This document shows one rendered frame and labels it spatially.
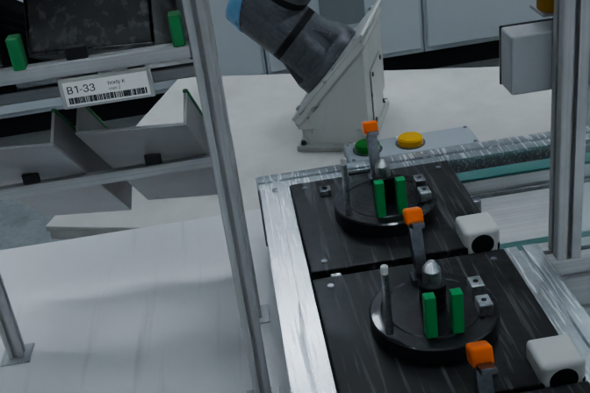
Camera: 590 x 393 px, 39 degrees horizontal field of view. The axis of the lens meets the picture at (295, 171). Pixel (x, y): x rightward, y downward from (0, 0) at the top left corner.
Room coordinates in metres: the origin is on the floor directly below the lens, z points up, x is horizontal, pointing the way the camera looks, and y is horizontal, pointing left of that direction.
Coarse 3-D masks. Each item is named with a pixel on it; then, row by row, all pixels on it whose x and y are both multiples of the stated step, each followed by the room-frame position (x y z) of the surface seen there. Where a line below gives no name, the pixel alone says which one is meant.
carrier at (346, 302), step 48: (336, 288) 0.82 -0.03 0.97; (384, 288) 0.70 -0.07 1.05; (432, 288) 0.72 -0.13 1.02; (480, 288) 0.74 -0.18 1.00; (528, 288) 0.77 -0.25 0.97; (336, 336) 0.73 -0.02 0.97; (384, 336) 0.70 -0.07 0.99; (432, 336) 0.68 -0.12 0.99; (480, 336) 0.68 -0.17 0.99; (528, 336) 0.69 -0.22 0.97; (336, 384) 0.66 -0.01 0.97; (384, 384) 0.65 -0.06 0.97; (432, 384) 0.64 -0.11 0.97; (528, 384) 0.62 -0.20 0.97
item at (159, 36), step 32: (32, 0) 0.83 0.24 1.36; (64, 0) 0.83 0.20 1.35; (96, 0) 0.82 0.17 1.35; (128, 0) 0.82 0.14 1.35; (160, 0) 0.85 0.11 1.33; (32, 32) 0.82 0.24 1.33; (64, 32) 0.81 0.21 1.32; (96, 32) 0.81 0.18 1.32; (128, 32) 0.80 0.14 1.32; (160, 32) 0.82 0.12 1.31; (160, 64) 0.96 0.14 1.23
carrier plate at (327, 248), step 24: (408, 168) 1.10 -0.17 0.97; (432, 168) 1.09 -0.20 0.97; (312, 192) 1.07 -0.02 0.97; (336, 192) 1.06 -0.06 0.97; (456, 192) 1.01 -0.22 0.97; (312, 216) 1.00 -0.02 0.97; (456, 216) 0.95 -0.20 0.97; (312, 240) 0.94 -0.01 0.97; (336, 240) 0.93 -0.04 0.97; (360, 240) 0.92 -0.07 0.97; (384, 240) 0.91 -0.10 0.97; (408, 240) 0.91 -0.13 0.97; (432, 240) 0.90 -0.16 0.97; (456, 240) 0.89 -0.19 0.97; (312, 264) 0.88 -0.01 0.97; (336, 264) 0.87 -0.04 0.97; (360, 264) 0.87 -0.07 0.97
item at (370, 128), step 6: (372, 120) 1.07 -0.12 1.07; (366, 126) 1.06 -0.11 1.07; (372, 126) 1.06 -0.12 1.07; (366, 132) 1.05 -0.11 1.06; (372, 132) 1.04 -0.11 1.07; (366, 138) 1.06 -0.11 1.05; (372, 138) 1.06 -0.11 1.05; (372, 144) 1.05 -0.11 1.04; (372, 150) 1.05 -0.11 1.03; (372, 156) 1.05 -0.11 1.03; (378, 156) 1.05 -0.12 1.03; (372, 162) 1.04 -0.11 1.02; (372, 168) 1.04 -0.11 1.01
